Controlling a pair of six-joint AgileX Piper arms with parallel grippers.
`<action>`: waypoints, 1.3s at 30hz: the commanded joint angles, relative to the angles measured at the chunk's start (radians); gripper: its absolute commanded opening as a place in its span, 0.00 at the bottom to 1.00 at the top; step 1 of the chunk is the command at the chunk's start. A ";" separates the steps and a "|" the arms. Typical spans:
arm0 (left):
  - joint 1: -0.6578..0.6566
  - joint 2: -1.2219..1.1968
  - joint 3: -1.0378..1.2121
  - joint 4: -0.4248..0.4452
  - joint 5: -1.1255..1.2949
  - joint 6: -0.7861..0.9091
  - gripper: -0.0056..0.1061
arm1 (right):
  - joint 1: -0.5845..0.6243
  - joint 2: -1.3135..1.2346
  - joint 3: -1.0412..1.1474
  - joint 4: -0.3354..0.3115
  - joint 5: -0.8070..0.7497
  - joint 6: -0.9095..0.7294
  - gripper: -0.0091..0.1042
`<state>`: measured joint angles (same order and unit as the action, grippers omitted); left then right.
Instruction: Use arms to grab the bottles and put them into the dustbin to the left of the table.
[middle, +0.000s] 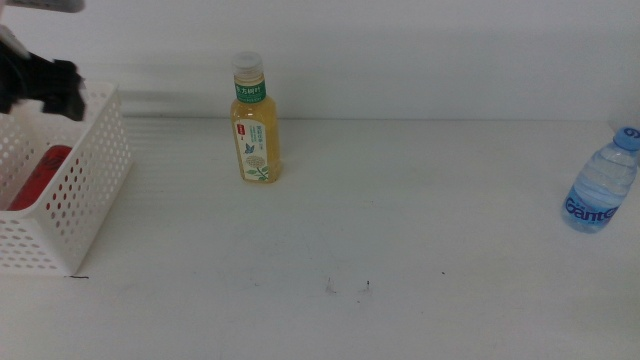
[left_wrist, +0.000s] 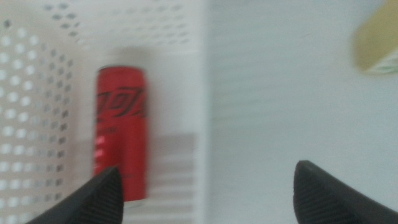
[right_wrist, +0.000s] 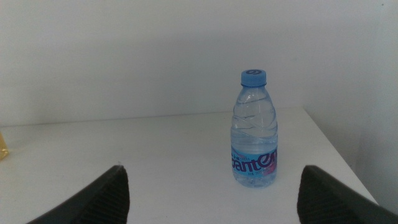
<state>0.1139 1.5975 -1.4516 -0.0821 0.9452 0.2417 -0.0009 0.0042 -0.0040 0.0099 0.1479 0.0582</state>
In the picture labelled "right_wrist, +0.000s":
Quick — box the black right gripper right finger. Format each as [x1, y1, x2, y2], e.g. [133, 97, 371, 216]
[297, 165, 398, 224]

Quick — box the clear water bottle blue cap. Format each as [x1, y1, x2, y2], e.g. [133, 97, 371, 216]
[230, 68, 279, 189]

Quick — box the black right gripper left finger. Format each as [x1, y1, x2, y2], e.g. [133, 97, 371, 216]
[26, 165, 131, 224]

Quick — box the yellow tea bottle green label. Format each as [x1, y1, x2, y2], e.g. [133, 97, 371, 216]
[0, 132, 9, 161]

